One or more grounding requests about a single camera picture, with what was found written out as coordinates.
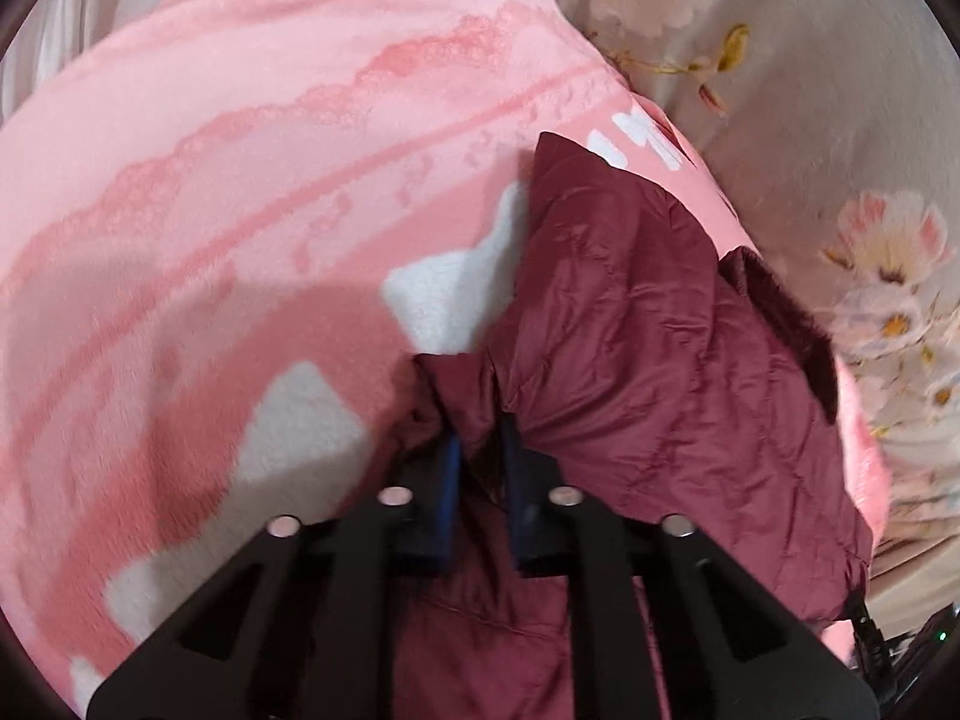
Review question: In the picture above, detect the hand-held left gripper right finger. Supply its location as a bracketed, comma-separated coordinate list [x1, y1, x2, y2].
[499, 416, 880, 720]

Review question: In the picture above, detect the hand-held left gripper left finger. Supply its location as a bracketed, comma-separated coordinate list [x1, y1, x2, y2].
[86, 431, 466, 720]

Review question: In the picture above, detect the maroon puffer jacket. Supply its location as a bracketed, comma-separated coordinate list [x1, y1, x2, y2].
[390, 131, 877, 720]

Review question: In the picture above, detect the pink patterned fleece blanket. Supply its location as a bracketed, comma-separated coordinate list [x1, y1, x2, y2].
[0, 0, 893, 720]

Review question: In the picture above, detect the grey floral bed sheet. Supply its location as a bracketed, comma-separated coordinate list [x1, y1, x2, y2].
[517, 0, 960, 627]

